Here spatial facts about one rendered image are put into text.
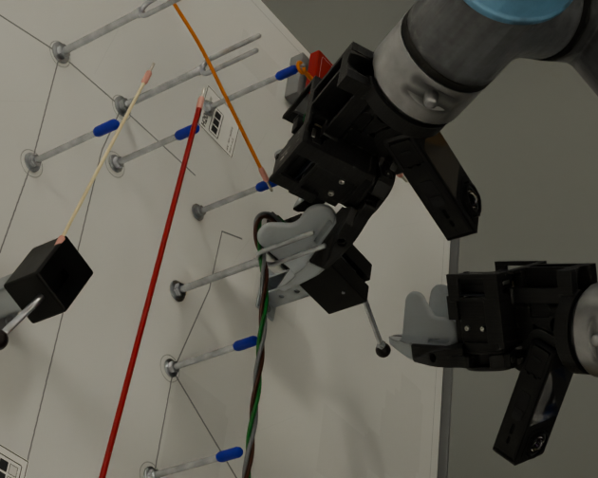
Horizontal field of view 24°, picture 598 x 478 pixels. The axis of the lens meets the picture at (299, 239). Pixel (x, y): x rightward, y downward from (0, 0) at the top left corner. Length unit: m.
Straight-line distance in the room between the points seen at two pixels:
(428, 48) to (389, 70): 0.04
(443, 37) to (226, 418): 0.38
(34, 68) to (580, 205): 1.83
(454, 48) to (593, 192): 1.89
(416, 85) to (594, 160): 1.92
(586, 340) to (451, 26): 0.29
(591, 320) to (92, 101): 0.42
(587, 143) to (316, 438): 1.75
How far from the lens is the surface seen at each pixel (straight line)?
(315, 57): 1.36
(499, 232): 2.70
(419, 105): 0.95
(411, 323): 1.20
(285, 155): 1.02
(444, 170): 1.03
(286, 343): 1.22
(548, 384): 1.14
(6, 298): 0.93
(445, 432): 1.42
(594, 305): 1.08
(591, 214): 2.76
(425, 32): 0.93
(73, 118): 1.08
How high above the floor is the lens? 2.08
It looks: 51 degrees down
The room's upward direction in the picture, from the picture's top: straight up
